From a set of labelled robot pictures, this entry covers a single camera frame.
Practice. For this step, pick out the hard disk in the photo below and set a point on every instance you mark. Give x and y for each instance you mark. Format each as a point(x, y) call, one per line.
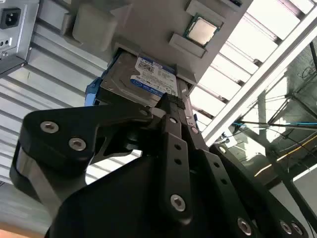
point(123, 74)

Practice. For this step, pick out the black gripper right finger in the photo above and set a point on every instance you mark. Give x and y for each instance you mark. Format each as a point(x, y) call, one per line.
point(218, 171)

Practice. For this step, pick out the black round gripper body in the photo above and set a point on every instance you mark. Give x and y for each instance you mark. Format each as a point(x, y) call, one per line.
point(119, 210)

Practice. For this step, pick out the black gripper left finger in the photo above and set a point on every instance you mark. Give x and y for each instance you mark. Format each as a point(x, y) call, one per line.
point(62, 138)

